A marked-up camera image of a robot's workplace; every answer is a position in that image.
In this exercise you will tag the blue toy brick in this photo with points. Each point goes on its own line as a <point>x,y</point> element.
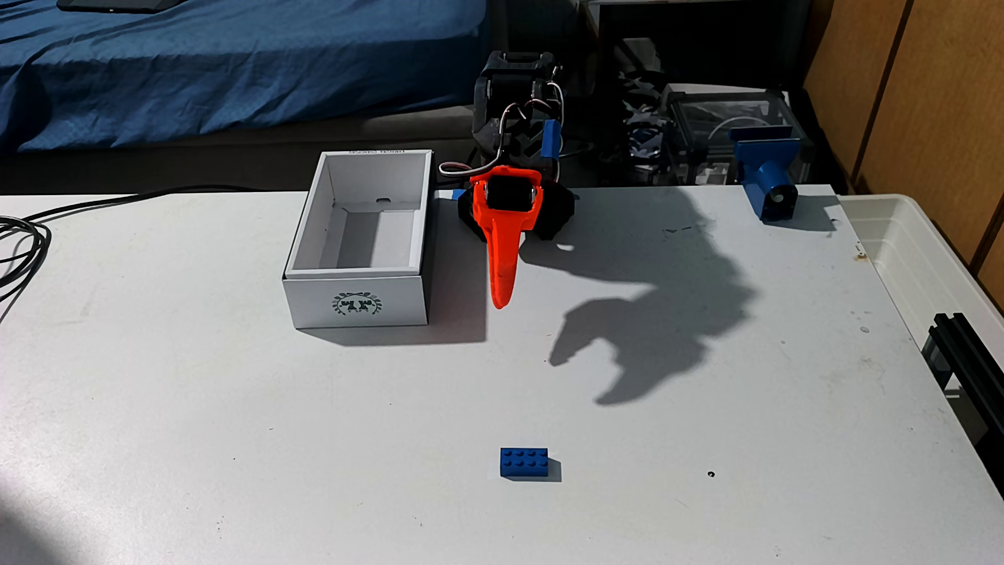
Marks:
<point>523,463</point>

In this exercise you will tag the white cardboard box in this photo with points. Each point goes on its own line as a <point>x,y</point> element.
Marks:
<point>357,302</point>

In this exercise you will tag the black white patterned item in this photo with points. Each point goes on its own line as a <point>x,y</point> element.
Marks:
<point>643,133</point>

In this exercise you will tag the clear plastic case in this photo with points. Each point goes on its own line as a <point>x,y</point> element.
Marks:
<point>706,118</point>

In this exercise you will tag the blue bed cover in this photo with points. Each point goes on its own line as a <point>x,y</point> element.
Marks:
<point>157,78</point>

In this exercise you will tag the white plastic bin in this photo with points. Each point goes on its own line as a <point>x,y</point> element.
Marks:
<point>902,251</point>

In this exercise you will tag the dark flat tablet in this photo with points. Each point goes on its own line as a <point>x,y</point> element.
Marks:
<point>118,4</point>

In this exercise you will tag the wooden cabinet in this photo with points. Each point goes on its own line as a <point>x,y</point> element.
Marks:
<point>925,94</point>

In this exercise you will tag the black aluminium extrusion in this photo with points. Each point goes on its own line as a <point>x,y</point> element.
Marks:
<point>969,361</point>

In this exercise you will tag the blue printed camera mount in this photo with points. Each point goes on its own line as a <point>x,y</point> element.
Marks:
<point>765,169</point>

